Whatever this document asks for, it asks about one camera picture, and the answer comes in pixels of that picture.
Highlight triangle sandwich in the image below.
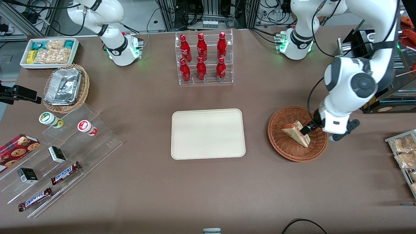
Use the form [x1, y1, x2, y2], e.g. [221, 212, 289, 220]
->
[281, 121, 311, 148]

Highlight brown wicker basket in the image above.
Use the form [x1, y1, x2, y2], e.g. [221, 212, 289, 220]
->
[268, 106, 328, 162]

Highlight tray of packaged pastries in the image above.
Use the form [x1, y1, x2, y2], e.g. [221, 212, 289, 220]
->
[384, 129, 416, 199]

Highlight beige plastic tray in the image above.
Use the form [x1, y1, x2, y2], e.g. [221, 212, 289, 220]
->
[171, 109, 246, 160]

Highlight light wicker basket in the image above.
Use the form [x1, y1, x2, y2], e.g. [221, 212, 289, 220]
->
[43, 63, 90, 114]

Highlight black food warmer machine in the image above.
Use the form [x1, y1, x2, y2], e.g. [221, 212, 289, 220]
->
[337, 5, 416, 114]

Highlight red cola bottle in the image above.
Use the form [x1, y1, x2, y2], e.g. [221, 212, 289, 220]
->
[197, 33, 208, 61]
[196, 57, 207, 81]
[216, 57, 227, 82]
[217, 32, 228, 60]
[180, 34, 192, 62]
[180, 58, 191, 83]

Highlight clear acrylic bottle rack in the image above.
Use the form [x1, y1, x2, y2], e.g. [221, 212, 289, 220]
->
[175, 29, 234, 85]

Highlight clear acrylic stepped display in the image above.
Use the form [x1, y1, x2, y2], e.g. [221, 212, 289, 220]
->
[0, 103, 123, 219]

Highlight red lid cup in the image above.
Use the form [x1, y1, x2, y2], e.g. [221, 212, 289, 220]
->
[77, 120, 98, 136]

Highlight snickers bar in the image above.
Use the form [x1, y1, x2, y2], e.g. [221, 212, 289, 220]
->
[18, 187, 53, 212]
[51, 161, 81, 185]

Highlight stacked foil containers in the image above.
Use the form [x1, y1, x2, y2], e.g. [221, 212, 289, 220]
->
[44, 68, 82, 106]

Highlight small dark green box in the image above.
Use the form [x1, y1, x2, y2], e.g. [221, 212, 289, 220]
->
[17, 168, 39, 184]
[48, 146, 66, 163]

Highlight green lid cup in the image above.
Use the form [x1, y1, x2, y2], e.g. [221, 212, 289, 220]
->
[39, 112, 64, 128]

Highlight large clear cracker bag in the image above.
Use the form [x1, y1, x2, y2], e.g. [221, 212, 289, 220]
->
[34, 48, 72, 64]

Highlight small clear cracker bag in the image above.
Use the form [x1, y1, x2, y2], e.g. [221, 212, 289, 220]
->
[45, 40, 66, 50]

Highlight white snack bin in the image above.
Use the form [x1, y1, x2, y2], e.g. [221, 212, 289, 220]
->
[20, 38, 79, 70]

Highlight red cookie box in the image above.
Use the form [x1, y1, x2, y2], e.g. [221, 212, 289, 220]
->
[0, 134, 41, 167]

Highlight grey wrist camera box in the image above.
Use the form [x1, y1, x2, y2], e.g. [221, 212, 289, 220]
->
[329, 119, 360, 142]

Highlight black cable loop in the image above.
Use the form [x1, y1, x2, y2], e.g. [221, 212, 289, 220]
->
[281, 219, 329, 234]

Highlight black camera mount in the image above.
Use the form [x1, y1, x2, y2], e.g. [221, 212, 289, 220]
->
[0, 81, 42, 105]

